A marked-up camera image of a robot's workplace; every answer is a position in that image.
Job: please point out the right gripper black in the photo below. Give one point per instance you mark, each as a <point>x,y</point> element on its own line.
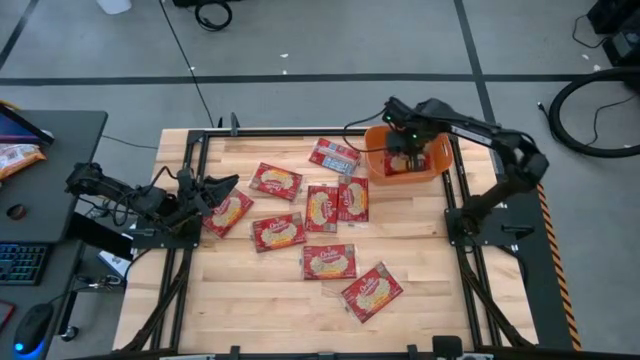
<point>406,142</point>

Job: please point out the black panel with hazard stripe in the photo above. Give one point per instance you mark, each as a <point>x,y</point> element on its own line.
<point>540,280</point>

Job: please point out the orange snack bag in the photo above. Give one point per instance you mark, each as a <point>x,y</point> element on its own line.
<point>17,157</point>

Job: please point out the red popcorn bag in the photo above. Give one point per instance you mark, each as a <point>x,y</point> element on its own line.
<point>321,208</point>
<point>227,216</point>
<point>353,198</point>
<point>371,292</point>
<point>276,181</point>
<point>395,165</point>
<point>329,262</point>
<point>278,232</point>

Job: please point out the white bucket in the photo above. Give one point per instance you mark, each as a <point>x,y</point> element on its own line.
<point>114,5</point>

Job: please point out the white printed box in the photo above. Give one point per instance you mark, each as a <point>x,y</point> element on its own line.
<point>112,261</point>

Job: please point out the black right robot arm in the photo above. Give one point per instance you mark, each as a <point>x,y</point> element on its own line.
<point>480,132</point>

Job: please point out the black desk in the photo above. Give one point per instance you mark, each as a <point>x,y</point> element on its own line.
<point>55,165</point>

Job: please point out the orange plastic basket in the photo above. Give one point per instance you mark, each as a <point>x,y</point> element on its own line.
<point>380,178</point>

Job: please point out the backlit black keyboard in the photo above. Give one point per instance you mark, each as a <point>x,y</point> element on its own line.
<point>22,262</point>

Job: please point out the black computer mouse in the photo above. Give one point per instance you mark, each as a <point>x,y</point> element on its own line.
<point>32,325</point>

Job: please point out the laptop screen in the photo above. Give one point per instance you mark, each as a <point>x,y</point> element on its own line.
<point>20,131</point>

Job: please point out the popcorn bag blue white label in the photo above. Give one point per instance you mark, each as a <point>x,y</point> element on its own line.
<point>334,156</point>

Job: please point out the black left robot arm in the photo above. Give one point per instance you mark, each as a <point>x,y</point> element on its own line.
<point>100,185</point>

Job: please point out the small round dark object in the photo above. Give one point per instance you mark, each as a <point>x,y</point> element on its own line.
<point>16,212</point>

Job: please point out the black caster wheel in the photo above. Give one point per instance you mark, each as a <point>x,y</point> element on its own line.
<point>69,333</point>

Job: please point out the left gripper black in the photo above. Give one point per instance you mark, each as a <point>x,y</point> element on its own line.
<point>192,197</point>

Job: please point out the black equipment case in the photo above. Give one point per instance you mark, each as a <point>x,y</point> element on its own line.
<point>625,45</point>

